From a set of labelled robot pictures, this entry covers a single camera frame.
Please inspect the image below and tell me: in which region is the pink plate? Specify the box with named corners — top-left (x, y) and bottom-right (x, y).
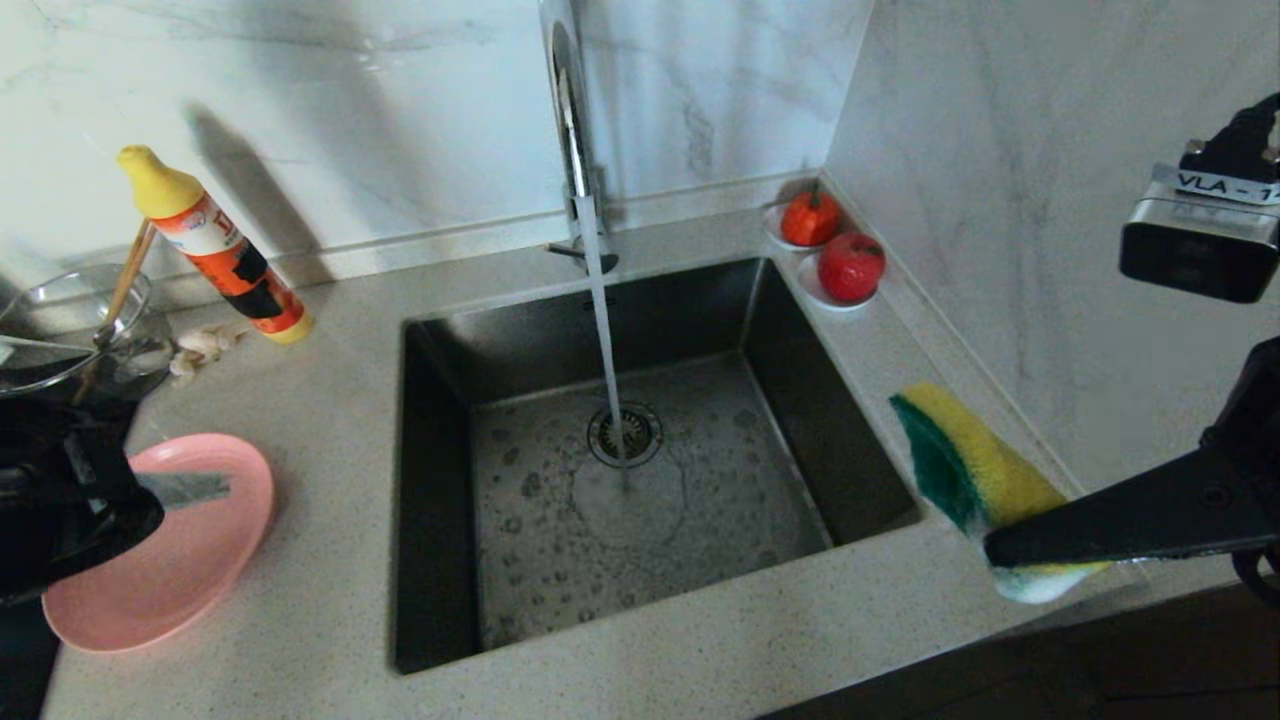
top-left (42, 433), bottom-right (276, 655)

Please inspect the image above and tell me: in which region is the yellow green sponge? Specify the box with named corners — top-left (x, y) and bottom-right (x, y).
top-left (889, 382), bottom-right (1111, 605)

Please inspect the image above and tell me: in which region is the wooden chopstick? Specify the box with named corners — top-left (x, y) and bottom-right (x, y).
top-left (72, 220), bottom-right (158, 406)
top-left (98, 222), bottom-right (161, 336)

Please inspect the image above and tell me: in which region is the yellow orange white detergent bottle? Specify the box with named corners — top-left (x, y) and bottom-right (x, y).
top-left (117, 145), bottom-right (315, 346)

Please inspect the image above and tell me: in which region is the chrome faucet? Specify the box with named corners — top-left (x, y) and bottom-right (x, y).
top-left (538, 0), bottom-right (620, 276)

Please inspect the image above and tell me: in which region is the stainless steel sink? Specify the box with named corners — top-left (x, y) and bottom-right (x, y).
top-left (390, 257), bottom-right (926, 677)

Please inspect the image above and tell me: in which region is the clear glass bowl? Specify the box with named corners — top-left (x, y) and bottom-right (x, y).
top-left (0, 264), bottom-right (176, 401)

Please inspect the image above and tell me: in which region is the garlic bulb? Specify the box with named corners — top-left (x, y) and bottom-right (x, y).
top-left (170, 325), bottom-right (246, 381)

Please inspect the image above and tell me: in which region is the metal utensil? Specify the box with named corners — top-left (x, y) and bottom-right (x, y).
top-left (0, 337), bottom-right (101, 359)

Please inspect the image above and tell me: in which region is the black cooktop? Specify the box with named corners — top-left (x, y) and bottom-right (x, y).
top-left (0, 600), bottom-right (61, 720)

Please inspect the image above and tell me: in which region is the red apple on dish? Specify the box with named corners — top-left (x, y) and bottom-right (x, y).
top-left (796, 254), bottom-right (885, 313)

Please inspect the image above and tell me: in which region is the running water stream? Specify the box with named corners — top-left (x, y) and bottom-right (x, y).
top-left (576, 197), bottom-right (634, 494)

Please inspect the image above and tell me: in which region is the round metal drain strainer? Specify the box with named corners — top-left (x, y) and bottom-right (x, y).
top-left (586, 403), bottom-right (663, 471)

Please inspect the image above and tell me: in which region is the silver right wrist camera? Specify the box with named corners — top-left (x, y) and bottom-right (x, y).
top-left (1119, 163), bottom-right (1280, 305)

